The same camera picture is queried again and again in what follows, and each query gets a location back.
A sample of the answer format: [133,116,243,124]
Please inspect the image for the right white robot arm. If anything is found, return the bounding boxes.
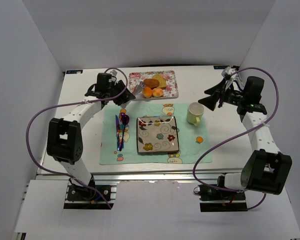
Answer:
[198,76,292,195]

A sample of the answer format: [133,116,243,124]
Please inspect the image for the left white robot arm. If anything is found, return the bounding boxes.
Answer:
[46,72,136,187]

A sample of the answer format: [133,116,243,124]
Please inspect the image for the brown muffin bread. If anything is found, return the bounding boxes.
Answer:
[143,78,160,89]

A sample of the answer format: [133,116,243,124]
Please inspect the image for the sliced bread loaf piece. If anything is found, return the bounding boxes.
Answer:
[152,74,167,90]

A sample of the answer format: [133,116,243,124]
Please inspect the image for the yellow mug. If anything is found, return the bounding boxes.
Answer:
[186,102,205,126]

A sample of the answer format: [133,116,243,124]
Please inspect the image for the left round orange bun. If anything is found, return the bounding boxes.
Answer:
[142,86,153,99]

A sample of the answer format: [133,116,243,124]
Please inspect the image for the round orange bun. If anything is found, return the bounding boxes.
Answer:
[142,86,153,99]
[152,87,164,98]

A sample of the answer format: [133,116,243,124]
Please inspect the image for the iridescent purple spoon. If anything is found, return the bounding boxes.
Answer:
[119,113,130,151]

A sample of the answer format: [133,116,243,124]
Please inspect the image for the iridescent purple knife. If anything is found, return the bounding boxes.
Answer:
[115,115,120,150]

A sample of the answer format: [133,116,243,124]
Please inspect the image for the right round orange bun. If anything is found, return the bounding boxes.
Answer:
[152,87,164,98]

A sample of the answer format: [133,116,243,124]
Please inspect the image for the floral serving tray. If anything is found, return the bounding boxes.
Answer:
[128,70,179,100]

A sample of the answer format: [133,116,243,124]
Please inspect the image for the light green placemat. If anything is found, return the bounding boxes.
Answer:
[99,103,211,165]

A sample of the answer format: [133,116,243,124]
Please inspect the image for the square floral plate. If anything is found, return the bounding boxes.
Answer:
[136,115,180,155]

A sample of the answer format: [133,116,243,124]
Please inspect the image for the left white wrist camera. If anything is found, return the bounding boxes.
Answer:
[108,69,118,82]

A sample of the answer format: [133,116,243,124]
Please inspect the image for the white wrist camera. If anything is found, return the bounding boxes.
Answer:
[221,66,244,90]
[108,69,118,82]

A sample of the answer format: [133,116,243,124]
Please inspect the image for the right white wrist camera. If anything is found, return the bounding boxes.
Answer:
[221,66,244,90]

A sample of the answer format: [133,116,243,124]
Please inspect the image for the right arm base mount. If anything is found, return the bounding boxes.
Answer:
[193,184,248,213]

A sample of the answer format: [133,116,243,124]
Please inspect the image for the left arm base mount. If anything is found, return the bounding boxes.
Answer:
[63,183,116,210]

